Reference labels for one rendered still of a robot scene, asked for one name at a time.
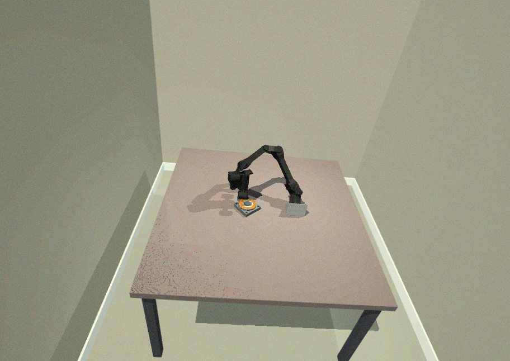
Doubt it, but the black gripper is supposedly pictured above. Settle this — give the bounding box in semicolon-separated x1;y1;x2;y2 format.
238;180;249;200

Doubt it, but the orange round plate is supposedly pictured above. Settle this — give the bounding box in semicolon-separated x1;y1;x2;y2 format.
239;199;256;210

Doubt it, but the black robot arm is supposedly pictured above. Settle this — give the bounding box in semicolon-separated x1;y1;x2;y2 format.
228;145;303;204

